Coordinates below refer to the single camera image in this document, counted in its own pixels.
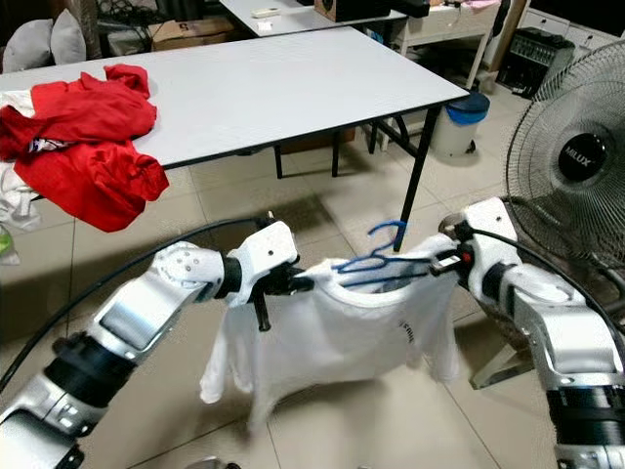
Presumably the white bin with blue lid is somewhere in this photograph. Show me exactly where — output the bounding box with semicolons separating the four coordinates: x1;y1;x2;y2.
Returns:
433;91;491;159

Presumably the black wire-cage standing fan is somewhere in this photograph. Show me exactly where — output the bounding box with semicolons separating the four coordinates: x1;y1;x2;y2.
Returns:
506;41;625;284

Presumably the white crumpled garment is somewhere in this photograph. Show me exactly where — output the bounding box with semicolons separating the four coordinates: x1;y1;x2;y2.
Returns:
0;90;42;231

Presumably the white desk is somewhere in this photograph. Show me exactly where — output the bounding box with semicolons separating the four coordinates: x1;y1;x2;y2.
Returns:
391;5;509;89

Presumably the large grey table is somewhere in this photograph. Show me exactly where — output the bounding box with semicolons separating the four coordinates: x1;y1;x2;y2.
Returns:
0;26;470;253

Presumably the white low cabinet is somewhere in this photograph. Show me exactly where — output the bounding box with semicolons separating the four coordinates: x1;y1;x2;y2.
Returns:
527;8;625;60

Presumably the blue clothes hanger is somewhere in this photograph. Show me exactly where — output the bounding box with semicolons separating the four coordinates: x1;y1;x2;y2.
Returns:
332;220;436;289

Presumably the grey pillow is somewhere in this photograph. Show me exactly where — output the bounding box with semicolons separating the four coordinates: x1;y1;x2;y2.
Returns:
3;18;57;72
51;8;87;65

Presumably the brown cardboard box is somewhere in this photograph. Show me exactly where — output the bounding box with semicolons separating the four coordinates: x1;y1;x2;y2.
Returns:
149;18;232;52

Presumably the black electronic device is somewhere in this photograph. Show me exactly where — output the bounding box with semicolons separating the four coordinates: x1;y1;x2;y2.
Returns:
496;26;579;97

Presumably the red garment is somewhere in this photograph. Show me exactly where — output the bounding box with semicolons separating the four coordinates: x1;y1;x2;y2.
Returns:
0;64;169;233

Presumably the small grey table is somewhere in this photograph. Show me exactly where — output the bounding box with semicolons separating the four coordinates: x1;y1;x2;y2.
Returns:
220;0;406;38

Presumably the black wooden speaker box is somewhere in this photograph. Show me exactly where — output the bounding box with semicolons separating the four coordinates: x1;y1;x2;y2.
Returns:
314;0;396;22

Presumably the white printed t-shirt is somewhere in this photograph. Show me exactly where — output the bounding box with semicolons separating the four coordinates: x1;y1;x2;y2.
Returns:
198;234;465;426

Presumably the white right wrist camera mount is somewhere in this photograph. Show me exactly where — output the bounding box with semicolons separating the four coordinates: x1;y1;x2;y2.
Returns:
459;197;521;294

